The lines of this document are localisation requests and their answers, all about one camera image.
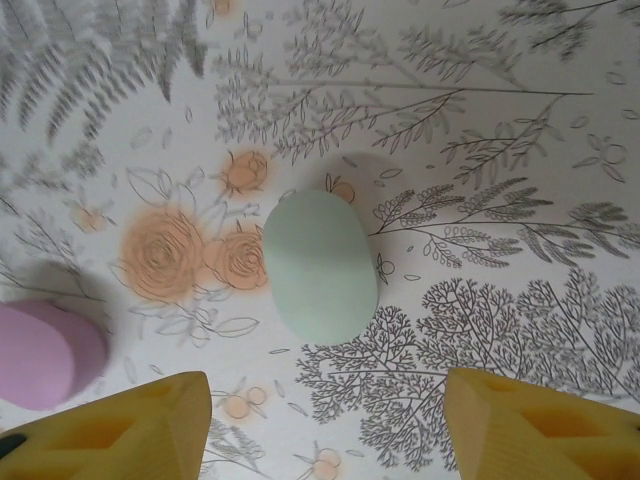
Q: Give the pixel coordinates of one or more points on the mint green earbud charging case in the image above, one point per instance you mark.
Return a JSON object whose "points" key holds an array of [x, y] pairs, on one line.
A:
{"points": [[320, 267]]}

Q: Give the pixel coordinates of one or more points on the pink earbud charging case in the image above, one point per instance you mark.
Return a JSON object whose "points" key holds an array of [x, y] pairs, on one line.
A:
{"points": [[45, 355]]}

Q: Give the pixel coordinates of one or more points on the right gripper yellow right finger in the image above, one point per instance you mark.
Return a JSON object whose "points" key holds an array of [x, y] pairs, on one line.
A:
{"points": [[525, 440]]}

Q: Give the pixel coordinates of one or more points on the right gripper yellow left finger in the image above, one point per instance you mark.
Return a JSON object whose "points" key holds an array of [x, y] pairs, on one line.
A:
{"points": [[125, 435]]}

